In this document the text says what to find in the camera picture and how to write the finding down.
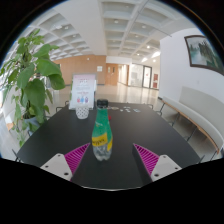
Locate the green potted plant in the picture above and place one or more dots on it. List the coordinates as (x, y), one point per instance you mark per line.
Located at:
(33, 90)

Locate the white patterned cup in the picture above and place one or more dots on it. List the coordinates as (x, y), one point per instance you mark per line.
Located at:
(82, 112)

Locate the wooden double door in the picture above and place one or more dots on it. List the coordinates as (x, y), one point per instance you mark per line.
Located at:
(112, 75)

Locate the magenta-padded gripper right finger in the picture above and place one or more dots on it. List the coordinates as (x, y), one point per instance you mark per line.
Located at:
(148, 160)

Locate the small blue card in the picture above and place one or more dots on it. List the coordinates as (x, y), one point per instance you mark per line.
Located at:
(136, 110)

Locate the glass entrance door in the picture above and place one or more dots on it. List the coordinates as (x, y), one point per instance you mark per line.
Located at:
(147, 76)

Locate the round printed badge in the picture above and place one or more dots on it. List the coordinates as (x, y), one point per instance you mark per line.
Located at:
(115, 108)

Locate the long white bench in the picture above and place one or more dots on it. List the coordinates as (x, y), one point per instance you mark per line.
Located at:
(200, 116)

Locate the pink and white sign stand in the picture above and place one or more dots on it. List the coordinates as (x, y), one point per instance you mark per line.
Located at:
(82, 90)

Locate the small white sticker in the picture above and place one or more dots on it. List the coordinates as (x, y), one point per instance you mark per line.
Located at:
(126, 107)
(128, 110)
(122, 110)

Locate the recessed ceiling lights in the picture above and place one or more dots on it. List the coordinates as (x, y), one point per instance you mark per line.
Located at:
(116, 21)

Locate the green drink bottle yellow label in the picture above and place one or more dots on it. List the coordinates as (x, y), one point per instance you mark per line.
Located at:
(101, 133)

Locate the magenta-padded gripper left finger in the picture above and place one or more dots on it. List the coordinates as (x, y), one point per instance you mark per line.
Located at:
(76, 159)

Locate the framed landscape painting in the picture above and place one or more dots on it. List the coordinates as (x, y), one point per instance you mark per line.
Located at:
(205, 53)

